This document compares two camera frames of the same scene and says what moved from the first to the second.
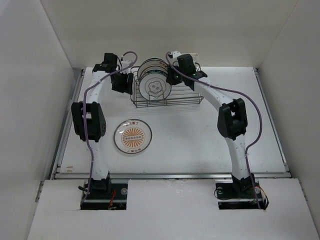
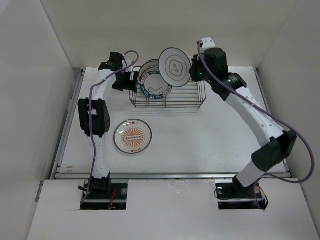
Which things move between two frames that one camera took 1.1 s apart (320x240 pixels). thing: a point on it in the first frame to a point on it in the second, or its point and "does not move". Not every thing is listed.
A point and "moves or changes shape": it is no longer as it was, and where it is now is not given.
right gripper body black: x=175 y=77 to x=199 y=72
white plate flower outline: x=155 y=87 moves or changes shape
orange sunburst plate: x=132 y=136 does not move
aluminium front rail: x=173 y=175 does not move
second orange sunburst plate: x=153 y=64 does not move
